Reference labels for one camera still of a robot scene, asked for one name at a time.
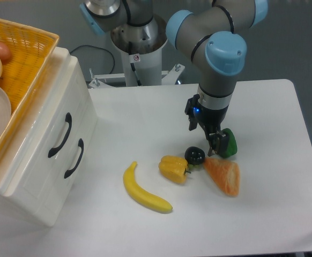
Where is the pink peach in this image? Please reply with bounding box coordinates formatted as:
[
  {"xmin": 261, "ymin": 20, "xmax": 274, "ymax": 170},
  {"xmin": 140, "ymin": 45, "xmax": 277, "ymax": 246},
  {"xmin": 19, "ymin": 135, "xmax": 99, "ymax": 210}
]
[{"xmin": 0, "ymin": 42, "xmax": 12, "ymax": 62}]

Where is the black round toy fruit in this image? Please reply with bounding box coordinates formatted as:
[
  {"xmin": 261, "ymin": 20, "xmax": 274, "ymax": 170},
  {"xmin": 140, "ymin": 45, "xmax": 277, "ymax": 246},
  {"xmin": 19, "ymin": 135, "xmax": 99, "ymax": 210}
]
[{"xmin": 184, "ymin": 146, "xmax": 205, "ymax": 165}]

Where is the black cable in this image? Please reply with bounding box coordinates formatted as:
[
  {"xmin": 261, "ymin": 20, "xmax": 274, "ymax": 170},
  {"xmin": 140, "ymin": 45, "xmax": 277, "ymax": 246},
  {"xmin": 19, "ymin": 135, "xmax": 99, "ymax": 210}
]
[{"xmin": 69, "ymin": 44, "xmax": 115, "ymax": 75}]

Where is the yellow bell pepper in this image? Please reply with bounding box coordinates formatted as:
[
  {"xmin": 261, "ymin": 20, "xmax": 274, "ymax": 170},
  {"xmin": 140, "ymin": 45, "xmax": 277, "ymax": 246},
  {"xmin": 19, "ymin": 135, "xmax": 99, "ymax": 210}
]
[{"xmin": 158, "ymin": 155, "xmax": 188, "ymax": 184}]

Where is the yellow banana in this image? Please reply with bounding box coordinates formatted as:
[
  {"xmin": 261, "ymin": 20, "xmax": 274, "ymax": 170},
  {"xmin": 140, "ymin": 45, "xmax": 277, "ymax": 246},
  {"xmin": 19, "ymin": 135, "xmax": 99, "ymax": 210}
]
[{"xmin": 123, "ymin": 161, "xmax": 173, "ymax": 214}]

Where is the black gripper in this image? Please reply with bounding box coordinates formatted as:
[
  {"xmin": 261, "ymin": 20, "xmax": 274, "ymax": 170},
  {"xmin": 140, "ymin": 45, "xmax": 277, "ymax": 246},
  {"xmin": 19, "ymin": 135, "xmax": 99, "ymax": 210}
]
[{"xmin": 184, "ymin": 94, "xmax": 229, "ymax": 156}]

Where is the yellow woven basket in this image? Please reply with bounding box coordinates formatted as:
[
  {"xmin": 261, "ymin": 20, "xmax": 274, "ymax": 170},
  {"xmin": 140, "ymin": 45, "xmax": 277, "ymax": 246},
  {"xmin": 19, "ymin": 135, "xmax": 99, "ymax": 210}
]
[{"xmin": 0, "ymin": 19, "xmax": 59, "ymax": 154}]

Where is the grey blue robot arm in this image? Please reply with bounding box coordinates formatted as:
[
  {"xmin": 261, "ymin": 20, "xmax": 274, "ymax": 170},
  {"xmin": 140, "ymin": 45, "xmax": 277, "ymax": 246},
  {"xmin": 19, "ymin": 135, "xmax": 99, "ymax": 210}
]
[{"xmin": 80, "ymin": 1, "xmax": 268, "ymax": 157}]

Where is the green bell pepper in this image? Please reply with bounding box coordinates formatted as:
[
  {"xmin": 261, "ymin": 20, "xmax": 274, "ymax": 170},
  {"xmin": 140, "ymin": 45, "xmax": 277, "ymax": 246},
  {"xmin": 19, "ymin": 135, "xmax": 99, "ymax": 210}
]
[{"xmin": 219, "ymin": 128, "xmax": 237, "ymax": 158}]

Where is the white drawer cabinet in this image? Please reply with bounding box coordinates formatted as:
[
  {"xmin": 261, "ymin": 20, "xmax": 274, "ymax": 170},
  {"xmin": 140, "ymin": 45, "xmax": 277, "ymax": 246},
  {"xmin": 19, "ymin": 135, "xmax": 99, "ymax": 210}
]
[{"xmin": 0, "ymin": 47, "xmax": 97, "ymax": 226}]

